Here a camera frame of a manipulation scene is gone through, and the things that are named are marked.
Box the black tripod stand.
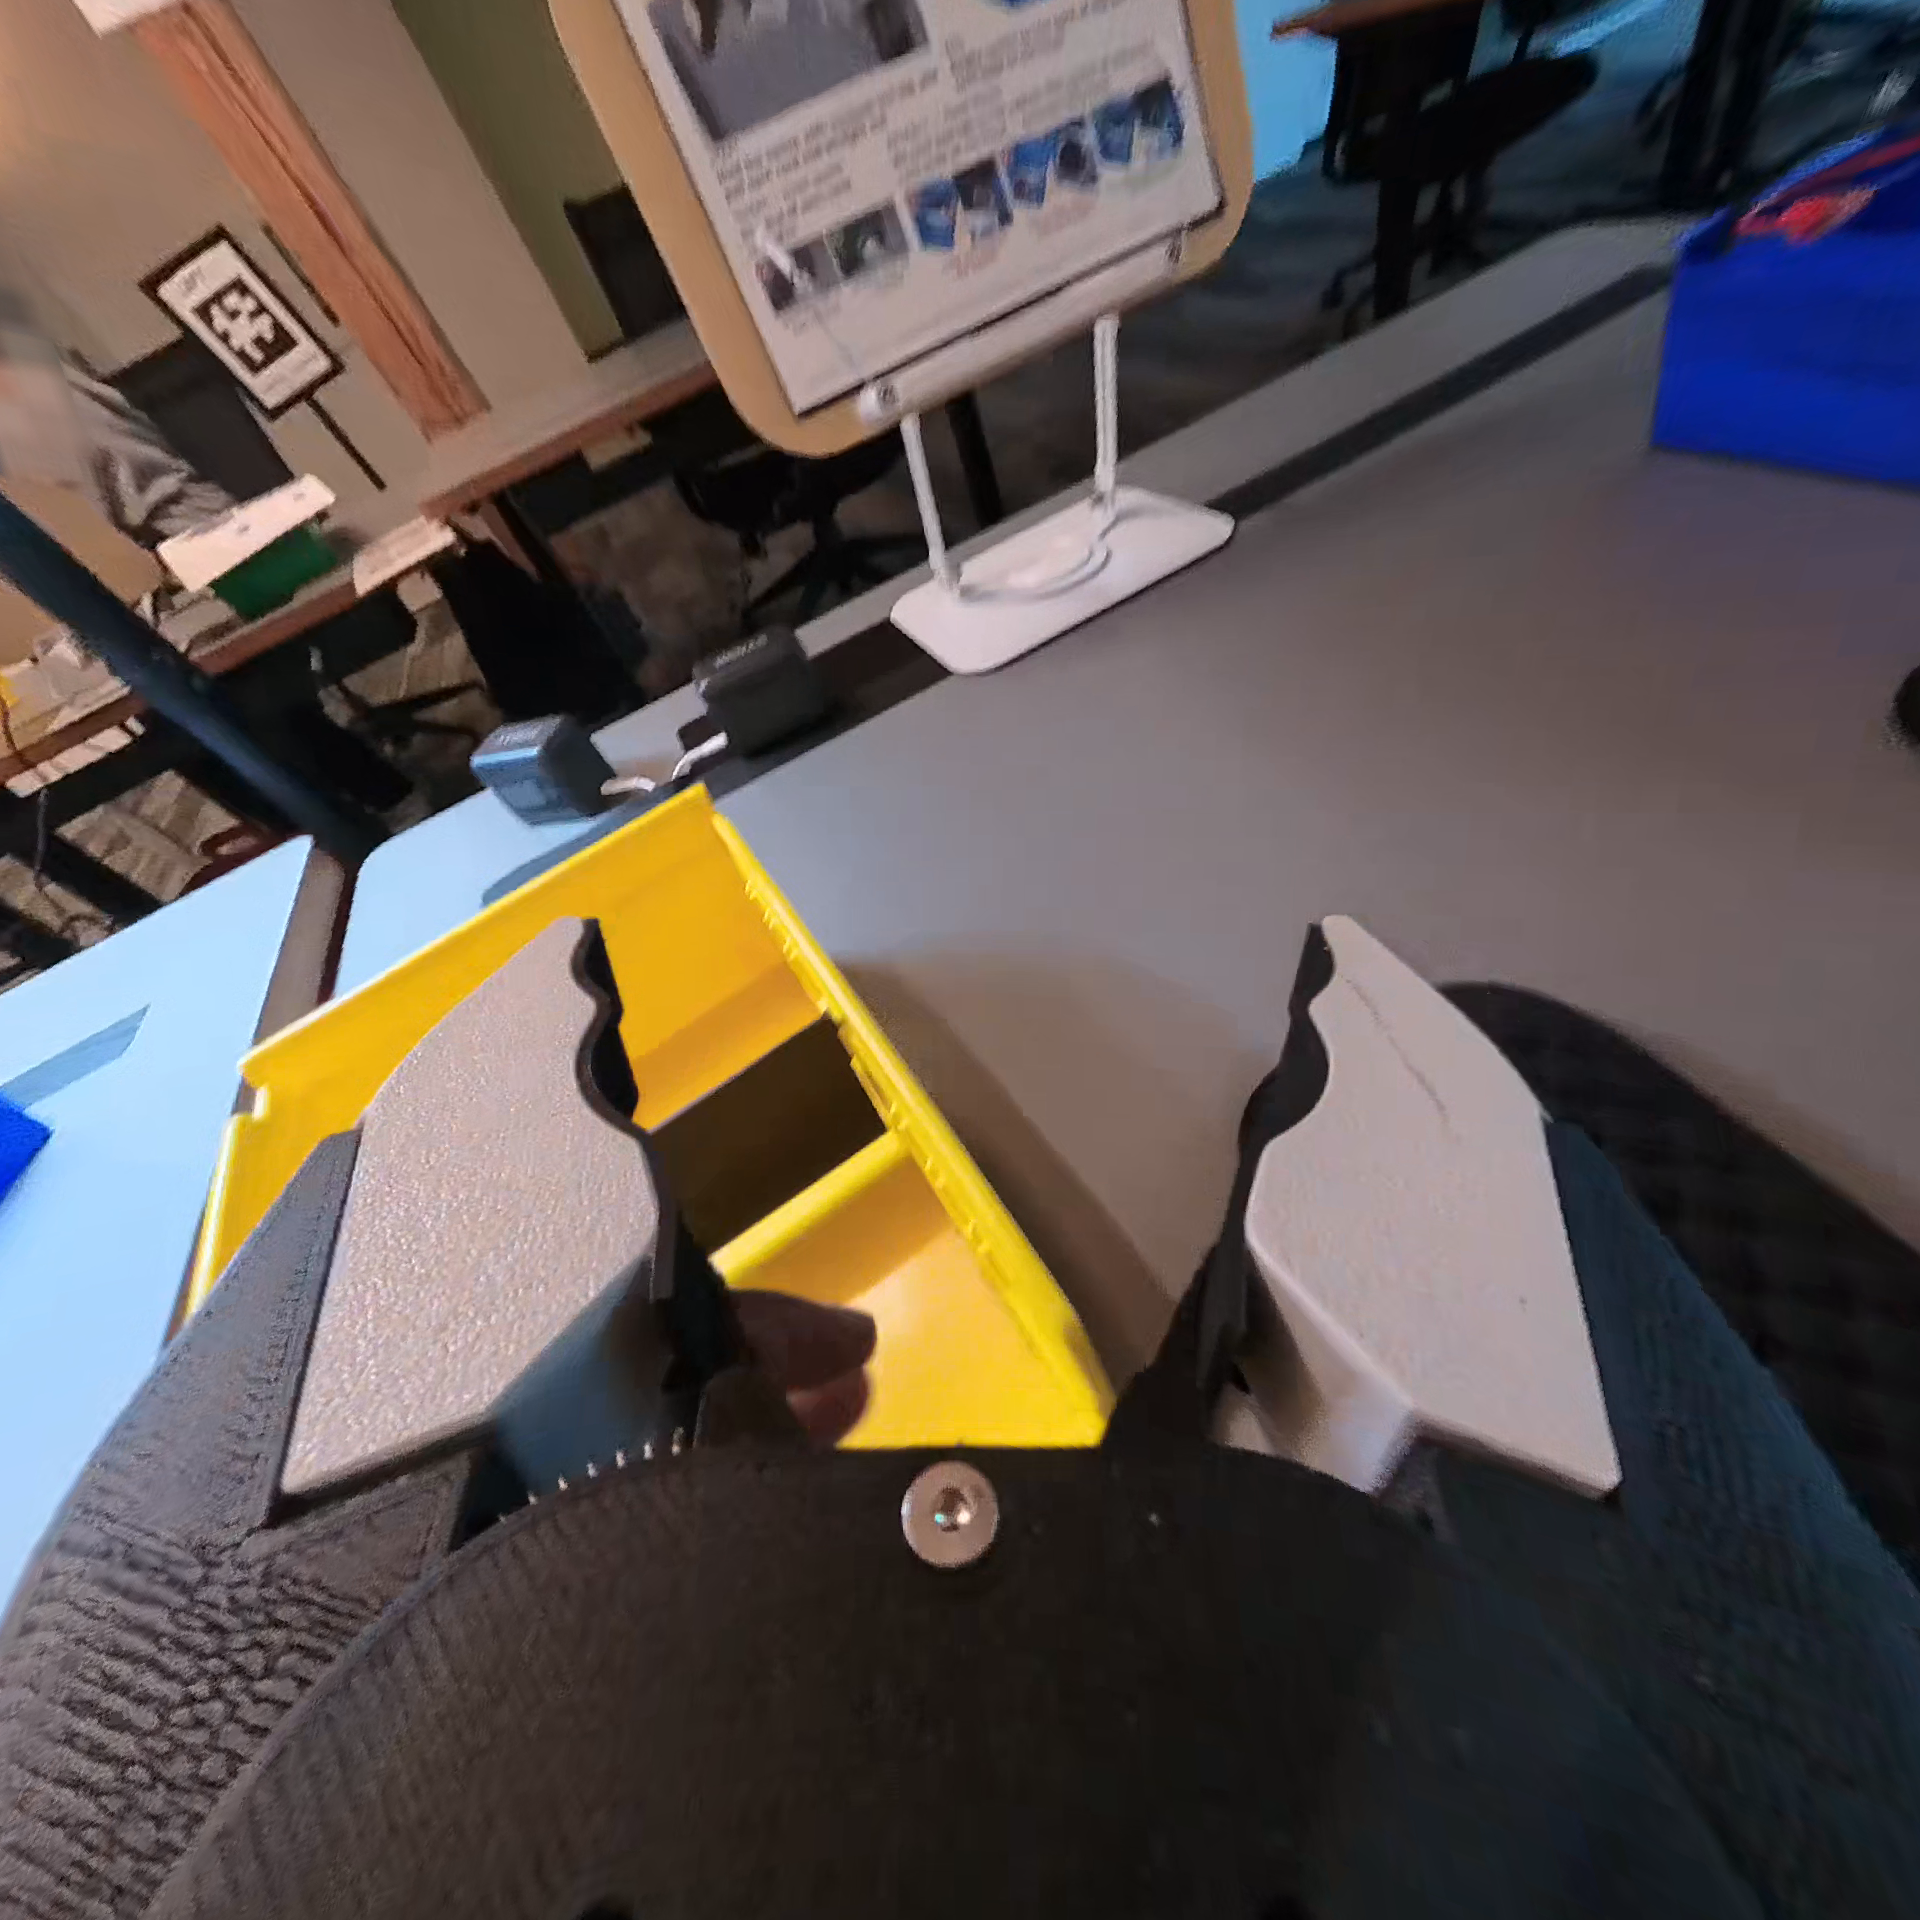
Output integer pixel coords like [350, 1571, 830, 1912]
[0, 496, 383, 864]

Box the yellow plastic bin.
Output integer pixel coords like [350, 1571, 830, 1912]
[183, 785, 1116, 1451]

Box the long background desk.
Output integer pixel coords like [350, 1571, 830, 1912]
[1270, 0, 1488, 318]

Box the wooden-edged background table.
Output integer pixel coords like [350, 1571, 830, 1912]
[0, 517, 459, 788]

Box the white side table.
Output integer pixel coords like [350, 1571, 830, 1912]
[0, 833, 354, 1630]

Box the black power adapter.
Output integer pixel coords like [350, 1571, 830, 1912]
[679, 626, 830, 760]

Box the printed instruction sheet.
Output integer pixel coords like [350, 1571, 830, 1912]
[615, 0, 1226, 419]

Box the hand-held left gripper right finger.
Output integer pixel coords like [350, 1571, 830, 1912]
[1118, 920, 1624, 1501]

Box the person's left hand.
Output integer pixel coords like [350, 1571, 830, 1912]
[738, 1293, 879, 1450]

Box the black quilted wrist rest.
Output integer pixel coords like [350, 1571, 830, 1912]
[1438, 982, 1920, 1585]

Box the fiducial marker sign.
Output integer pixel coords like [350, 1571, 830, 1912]
[142, 224, 389, 493]

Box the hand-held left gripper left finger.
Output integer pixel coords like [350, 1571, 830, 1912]
[278, 920, 752, 1501]

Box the black mesh office chair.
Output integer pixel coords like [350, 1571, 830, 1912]
[674, 434, 902, 601]

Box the green cloth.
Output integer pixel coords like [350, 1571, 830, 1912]
[210, 525, 344, 619]

